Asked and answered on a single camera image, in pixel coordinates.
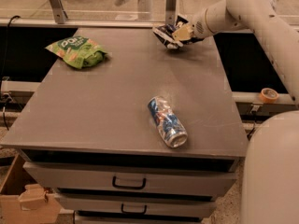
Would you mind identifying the blue Kettle chip bag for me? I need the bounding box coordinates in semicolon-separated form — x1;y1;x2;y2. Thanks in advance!
152;15;202;49

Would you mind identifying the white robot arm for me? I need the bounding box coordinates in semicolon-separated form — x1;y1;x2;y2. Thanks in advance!
172;0;299;224

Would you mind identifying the green rice chip bag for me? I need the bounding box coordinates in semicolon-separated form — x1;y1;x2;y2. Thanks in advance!
46;36;107;69

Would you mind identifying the crushed blue soda can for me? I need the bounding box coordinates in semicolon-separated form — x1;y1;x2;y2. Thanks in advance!
148;96;188;148

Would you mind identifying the orange tape roll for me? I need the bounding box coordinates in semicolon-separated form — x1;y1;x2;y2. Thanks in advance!
259;88;279;104

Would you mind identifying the grey drawer cabinet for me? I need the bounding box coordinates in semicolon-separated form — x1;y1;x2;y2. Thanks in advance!
3;28;248;224

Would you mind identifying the cardboard box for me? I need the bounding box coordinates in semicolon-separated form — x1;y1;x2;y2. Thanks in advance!
0;155;61;224

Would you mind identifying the middle metal bracket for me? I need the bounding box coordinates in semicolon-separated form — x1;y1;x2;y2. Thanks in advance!
165;0;177;24

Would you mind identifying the metal bracket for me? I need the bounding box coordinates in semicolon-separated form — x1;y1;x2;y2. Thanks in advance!
49;0;67;24
165;0;177;24

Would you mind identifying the left metal bracket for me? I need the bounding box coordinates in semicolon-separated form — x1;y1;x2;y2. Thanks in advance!
49;0;67;24

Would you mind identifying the black top drawer handle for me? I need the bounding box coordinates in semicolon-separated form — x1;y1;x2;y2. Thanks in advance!
111;176;147;190

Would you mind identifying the black drawer handle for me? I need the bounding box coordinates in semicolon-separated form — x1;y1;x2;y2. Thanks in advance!
111;176;147;190
121;203;148;215

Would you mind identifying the black cable at left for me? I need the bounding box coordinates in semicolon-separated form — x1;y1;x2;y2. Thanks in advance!
0;15;22;132

